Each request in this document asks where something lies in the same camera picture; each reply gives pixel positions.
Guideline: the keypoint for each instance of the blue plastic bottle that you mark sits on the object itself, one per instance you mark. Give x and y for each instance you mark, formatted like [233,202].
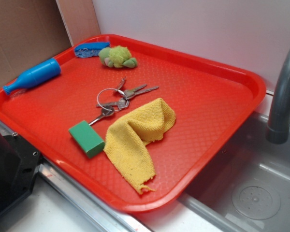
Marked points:
[35,76]

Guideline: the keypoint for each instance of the yellow microfiber cloth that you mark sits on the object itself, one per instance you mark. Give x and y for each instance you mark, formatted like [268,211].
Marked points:
[127,138]

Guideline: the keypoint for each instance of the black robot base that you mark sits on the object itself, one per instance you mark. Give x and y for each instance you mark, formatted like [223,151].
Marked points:
[19,164]

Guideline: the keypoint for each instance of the grey faucet spout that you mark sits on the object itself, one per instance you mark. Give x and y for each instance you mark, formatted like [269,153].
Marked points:
[278,125]

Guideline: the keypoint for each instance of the green rectangular block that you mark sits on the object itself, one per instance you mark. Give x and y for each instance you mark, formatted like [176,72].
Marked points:
[87,139]

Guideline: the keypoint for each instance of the bunch of silver keys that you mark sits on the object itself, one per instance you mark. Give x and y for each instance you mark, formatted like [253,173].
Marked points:
[109,108]

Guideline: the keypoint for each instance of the green plush animal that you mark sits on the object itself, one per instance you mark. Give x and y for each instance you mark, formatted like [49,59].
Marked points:
[117,57]

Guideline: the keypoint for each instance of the grey plastic sink basin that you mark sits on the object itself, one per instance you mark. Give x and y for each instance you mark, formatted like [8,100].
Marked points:
[246,185]

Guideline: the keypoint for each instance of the brown cardboard panel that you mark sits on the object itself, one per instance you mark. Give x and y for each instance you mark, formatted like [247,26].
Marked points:
[31,31]

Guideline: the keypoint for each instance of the red plastic tray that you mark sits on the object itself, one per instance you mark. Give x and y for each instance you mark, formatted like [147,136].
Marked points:
[211,101]

